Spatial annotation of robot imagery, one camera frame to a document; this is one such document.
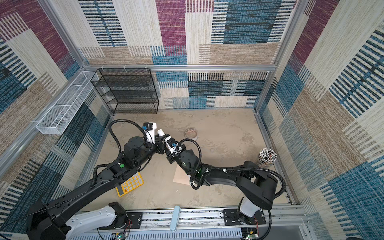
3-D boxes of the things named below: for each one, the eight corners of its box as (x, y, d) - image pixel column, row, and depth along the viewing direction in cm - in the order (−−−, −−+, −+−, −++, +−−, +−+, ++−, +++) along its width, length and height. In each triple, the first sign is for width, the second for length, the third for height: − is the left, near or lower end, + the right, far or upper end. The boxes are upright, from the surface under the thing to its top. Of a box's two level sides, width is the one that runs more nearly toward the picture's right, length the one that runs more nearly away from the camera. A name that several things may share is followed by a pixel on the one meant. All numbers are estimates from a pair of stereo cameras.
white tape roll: (183, 137, 107) (183, 135, 105) (186, 129, 112) (186, 127, 110) (197, 140, 105) (197, 138, 103) (200, 132, 110) (200, 130, 108)
